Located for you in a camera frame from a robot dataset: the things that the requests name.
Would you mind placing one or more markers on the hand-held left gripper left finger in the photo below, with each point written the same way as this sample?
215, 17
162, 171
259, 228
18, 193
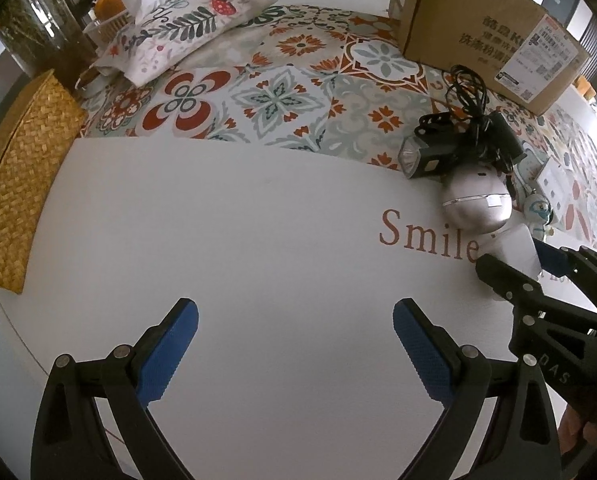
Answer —
168, 352

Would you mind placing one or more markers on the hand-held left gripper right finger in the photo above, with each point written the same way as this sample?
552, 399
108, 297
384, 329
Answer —
421, 355

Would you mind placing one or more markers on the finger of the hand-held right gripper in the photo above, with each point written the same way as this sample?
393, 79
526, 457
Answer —
548, 256
503, 277

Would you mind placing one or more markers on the white square packet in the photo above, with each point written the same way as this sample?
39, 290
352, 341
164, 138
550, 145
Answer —
515, 252

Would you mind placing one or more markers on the black charger block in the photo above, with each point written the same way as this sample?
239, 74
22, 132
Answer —
503, 137

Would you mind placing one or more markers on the black bike light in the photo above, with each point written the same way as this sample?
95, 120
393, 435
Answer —
426, 157

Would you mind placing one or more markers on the brown cardboard box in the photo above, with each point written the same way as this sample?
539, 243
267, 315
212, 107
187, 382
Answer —
478, 25

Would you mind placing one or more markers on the person's right hand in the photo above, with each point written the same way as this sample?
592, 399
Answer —
575, 430

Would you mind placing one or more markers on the small blue white figurine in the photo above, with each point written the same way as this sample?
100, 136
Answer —
537, 212

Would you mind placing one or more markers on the white printed card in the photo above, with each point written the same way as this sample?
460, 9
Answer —
555, 185

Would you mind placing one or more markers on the white tablecloth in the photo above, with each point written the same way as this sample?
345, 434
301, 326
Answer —
228, 240

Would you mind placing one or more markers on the woven straw placemat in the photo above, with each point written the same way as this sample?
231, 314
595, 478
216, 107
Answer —
23, 180

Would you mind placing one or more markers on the patterned tile table runner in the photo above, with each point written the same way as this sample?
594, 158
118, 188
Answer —
288, 95

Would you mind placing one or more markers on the floral tissue box cover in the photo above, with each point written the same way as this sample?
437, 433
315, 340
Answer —
178, 30

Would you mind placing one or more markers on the white fruit basket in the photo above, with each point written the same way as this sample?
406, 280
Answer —
106, 27

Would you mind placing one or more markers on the orange fruit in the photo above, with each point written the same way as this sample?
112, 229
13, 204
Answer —
111, 0

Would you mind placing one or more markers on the dark glass cabinet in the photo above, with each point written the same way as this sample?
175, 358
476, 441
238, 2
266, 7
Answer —
43, 15

